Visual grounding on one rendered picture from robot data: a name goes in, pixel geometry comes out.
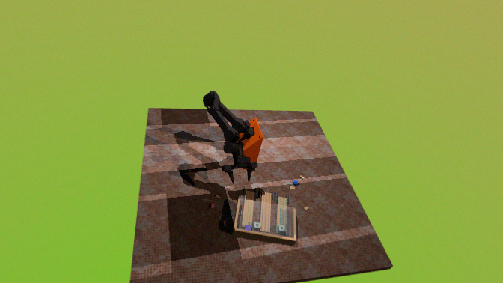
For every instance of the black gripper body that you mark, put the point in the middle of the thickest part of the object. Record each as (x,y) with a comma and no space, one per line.
(237,156)

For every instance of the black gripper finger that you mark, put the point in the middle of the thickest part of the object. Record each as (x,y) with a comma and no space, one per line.
(249,172)
(230,173)

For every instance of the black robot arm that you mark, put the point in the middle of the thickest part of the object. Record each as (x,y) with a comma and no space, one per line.
(232,134)

